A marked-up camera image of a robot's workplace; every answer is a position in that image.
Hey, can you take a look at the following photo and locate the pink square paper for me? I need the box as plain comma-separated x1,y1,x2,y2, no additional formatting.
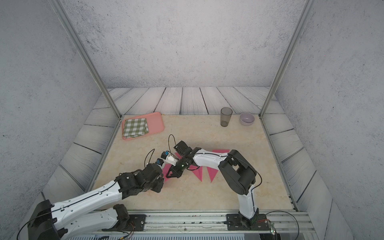
207,150,230,182

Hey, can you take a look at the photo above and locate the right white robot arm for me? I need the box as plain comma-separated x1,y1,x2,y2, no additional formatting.
161,141,258,221

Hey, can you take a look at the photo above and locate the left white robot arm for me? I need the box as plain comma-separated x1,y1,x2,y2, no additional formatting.
26,164,164,240

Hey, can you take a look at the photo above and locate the pink plastic tray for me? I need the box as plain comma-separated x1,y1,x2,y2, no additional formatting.
122,112,165,141

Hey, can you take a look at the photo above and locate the green checkered cloth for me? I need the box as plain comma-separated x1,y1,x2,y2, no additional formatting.
123,118,149,138

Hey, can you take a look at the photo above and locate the grey translucent cup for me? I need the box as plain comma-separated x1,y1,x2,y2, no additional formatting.
220,107,233,127

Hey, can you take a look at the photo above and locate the lilac bowl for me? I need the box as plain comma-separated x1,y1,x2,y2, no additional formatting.
240,113,255,126

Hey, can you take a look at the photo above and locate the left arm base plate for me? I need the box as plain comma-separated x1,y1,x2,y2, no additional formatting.
102,215,147,232

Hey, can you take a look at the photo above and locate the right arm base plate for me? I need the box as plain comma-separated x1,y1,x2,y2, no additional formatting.
224,213,271,231

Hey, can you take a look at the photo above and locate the front aluminium rail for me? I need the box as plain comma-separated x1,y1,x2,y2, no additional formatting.
53,211,317,240

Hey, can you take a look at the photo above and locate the right aluminium frame post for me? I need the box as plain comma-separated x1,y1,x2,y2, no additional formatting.
259,0,316,119

